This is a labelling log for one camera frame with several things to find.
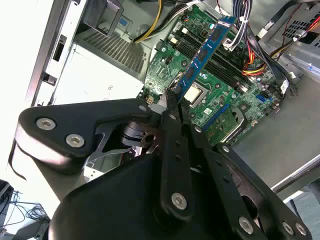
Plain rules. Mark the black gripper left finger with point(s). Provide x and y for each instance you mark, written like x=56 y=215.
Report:
x=60 y=135

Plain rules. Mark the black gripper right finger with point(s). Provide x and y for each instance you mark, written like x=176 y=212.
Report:
x=220 y=180

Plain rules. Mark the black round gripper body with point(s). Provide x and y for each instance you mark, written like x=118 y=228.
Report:
x=120 y=200

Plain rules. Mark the blue RAM stick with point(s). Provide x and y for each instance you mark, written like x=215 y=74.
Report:
x=207 y=47

